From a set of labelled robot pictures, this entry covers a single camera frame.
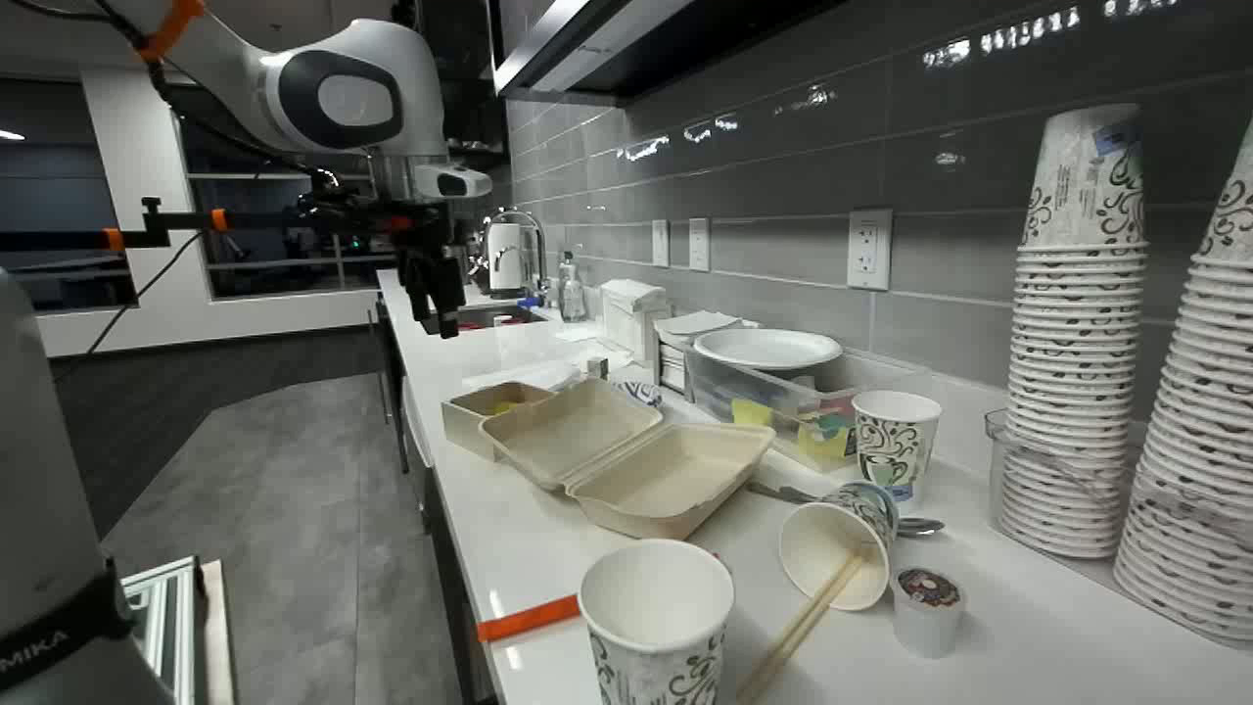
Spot metal range hood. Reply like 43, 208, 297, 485
491, 0, 837, 104

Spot patterned paper cup, wide rim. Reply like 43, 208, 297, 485
576, 538, 739, 705

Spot small white cup, dark contents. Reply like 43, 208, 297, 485
888, 564, 970, 664

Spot clear plastic storage container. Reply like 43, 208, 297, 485
682, 349, 860, 474

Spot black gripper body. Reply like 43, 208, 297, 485
392, 233, 470, 325

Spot metal framed cabinet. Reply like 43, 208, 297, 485
117, 554, 242, 705

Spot white lidded container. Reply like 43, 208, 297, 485
650, 305, 747, 395

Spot large white wall outlet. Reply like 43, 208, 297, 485
842, 208, 897, 295

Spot white napkin box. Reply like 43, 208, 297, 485
596, 275, 669, 363

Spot white round plate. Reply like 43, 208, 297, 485
689, 325, 845, 376

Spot paper cup stack, straight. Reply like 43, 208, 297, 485
990, 104, 1154, 564

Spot blue patterned small plate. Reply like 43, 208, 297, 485
620, 376, 669, 410

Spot beige clamshell takeaway pack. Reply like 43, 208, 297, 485
477, 376, 780, 545

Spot black camera mount orange clamps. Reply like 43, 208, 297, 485
98, 192, 242, 258

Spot patterned paper cup, tall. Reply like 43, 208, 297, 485
849, 387, 943, 508

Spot metal spoon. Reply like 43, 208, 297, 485
747, 480, 947, 545

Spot wooden chopstick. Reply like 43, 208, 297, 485
734, 545, 868, 705
739, 557, 879, 705

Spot countertop sink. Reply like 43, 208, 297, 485
451, 298, 550, 337

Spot white electric kettle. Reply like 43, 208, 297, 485
477, 203, 539, 298

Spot paper cup stack, leaning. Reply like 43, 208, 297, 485
1107, 118, 1253, 651

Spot tipped-over paper cup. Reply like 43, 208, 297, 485
777, 496, 897, 617

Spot clear bottle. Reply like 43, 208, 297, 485
556, 247, 596, 325

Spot small beige tray container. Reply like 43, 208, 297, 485
438, 376, 556, 461

